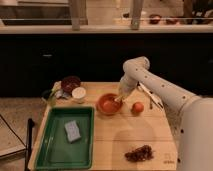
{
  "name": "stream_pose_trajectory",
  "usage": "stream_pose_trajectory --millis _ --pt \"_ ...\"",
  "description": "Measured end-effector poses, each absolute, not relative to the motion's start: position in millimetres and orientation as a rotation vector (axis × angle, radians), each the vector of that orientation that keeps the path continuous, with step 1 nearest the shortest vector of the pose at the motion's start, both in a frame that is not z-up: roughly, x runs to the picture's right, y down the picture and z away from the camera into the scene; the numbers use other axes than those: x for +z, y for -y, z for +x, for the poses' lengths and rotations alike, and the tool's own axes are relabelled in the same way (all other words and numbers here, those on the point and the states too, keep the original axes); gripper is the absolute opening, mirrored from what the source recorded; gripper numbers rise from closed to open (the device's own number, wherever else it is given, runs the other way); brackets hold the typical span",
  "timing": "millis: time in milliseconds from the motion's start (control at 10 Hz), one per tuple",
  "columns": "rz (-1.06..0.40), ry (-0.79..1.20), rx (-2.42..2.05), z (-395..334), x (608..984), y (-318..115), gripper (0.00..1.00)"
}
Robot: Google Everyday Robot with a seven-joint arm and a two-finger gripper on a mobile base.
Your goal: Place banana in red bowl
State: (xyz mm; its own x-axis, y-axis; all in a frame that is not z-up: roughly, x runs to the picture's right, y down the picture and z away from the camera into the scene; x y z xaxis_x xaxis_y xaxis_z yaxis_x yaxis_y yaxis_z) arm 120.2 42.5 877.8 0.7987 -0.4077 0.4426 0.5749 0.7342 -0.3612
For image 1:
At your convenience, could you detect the red bowl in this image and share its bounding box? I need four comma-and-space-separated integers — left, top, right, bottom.
96, 93, 122, 116

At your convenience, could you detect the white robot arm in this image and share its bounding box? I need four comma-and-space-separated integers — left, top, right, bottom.
119, 56, 213, 171

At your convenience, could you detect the orange tomato fruit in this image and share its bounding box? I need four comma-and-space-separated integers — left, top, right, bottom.
131, 102, 144, 114

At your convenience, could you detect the green leafy vegetable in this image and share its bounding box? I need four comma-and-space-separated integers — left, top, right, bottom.
42, 89, 58, 106

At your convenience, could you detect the blue grey sponge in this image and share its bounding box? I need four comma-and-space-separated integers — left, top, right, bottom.
64, 120, 81, 143

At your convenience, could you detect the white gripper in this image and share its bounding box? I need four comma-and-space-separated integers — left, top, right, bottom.
118, 75, 134, 99

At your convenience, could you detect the dark brown bowl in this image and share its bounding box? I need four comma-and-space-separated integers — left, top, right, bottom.
61, 76, 81, 94

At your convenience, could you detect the white cup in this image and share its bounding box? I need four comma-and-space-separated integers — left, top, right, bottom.
72, 87, 86, 103

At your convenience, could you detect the dark grape bunch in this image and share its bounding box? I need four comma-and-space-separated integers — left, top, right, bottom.
125, 145, 153, 162

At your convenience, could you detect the green plastic tray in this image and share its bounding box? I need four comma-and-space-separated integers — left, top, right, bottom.
35, 107, 94, 171

